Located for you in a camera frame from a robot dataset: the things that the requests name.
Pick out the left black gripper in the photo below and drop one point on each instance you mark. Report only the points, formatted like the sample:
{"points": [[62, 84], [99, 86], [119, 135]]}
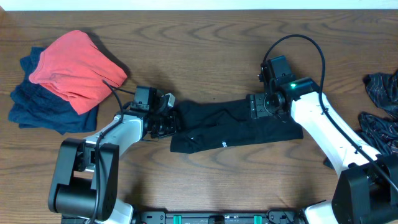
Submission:
{"points": [[173, 123]]}

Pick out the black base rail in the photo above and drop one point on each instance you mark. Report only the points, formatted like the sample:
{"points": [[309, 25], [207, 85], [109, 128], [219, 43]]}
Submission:
{"points": [[214, 217]]}

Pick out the folded red garment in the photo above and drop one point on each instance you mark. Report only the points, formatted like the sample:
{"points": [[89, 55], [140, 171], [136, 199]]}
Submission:
{"points": [[74, 69]]}

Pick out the folded navy blue garment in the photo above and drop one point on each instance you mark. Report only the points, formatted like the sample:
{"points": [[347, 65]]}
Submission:
{"points": [[36, 107]]}

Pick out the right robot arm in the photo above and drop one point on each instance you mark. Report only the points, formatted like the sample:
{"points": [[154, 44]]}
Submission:
{"points": [[366, 191]]}

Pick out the plain black t-shirt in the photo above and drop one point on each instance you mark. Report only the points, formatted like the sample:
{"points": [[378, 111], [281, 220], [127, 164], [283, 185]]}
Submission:
{"points": [[215, 125]]}

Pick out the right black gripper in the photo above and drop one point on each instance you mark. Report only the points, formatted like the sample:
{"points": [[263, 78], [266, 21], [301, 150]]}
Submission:
{"points": [[257, 107]]}

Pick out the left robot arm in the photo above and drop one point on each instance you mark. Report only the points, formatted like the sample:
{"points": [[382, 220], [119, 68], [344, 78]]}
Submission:
{"points": [[85, 180]]}

